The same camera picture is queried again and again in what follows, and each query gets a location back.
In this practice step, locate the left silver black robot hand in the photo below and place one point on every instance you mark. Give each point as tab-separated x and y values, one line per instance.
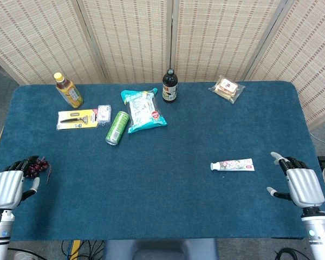
5	187

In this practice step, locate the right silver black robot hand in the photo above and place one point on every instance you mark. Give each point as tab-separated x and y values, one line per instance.
304	187

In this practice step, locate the white floral toothpaste tube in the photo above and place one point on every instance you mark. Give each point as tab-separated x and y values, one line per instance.
233	165

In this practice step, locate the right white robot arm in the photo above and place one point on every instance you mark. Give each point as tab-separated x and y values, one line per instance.
318	233

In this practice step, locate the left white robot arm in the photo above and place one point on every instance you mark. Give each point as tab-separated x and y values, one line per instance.
0	233

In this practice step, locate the yellow-capped tea bottle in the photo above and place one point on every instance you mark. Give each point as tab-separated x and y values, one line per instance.
69	93

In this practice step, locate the clear packaged sandwich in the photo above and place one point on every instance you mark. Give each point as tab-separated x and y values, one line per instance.
227	88

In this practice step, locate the dark red drink bottle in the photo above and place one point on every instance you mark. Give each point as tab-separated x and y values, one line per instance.
169	88

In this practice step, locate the dark red grape bunch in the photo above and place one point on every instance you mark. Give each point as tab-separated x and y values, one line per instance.
38	165

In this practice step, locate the white sneaker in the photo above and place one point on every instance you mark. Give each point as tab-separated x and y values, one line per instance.
25	256

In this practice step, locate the yellow razor blister pack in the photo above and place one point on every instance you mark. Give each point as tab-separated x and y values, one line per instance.
75	119

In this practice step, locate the small white plastic package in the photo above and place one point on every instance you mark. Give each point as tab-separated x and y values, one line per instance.
104	113

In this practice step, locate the green drink can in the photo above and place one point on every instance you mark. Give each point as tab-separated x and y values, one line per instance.
117	127

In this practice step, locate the blue table cloth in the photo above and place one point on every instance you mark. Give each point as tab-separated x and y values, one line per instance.
162	176

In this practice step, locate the teal white snack bag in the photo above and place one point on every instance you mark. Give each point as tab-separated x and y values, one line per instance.
143	111

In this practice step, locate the blue grey chair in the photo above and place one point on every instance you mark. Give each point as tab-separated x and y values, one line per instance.
159	250

